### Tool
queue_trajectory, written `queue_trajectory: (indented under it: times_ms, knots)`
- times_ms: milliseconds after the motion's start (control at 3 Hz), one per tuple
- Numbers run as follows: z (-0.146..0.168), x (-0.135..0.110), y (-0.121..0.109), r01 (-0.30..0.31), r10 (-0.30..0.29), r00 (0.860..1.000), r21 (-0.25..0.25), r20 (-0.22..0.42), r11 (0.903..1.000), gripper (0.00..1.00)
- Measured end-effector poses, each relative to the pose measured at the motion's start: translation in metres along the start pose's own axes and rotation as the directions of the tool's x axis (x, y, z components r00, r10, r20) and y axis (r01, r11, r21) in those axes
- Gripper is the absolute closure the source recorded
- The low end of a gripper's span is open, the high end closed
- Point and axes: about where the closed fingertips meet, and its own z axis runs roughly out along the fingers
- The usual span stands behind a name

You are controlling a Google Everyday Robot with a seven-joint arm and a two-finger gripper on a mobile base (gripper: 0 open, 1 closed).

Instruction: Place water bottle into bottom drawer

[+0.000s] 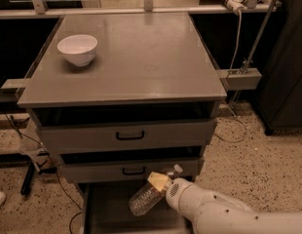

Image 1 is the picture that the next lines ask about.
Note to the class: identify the open bottom grey drawer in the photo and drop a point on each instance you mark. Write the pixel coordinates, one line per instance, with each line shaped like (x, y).
(106, 211)

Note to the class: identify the dark side cabinet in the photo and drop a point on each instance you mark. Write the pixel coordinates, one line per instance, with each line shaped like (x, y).
(278, 97)

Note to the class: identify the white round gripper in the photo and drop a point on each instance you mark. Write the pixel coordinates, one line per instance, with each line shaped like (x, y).
(177, 192)

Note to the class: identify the top grey drawer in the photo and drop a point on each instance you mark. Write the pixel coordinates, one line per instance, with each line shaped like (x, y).
(127, 136)

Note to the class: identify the black floor stand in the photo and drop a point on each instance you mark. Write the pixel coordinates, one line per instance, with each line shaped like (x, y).
(40, 164)

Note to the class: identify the middle grey drawer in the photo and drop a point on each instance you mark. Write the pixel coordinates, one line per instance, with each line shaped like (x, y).
(128, 170)

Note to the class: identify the white ceramic bowl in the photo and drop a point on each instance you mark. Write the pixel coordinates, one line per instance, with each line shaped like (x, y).
(79, 49)

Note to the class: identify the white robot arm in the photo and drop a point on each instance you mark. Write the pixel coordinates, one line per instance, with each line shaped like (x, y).
(211, 212)

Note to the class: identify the clear plastic water bottle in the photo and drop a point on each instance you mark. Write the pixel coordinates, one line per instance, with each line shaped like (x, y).
(147, 196)

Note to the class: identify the grey drawer cabinet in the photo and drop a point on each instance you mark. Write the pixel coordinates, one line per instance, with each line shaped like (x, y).
(147, 68)

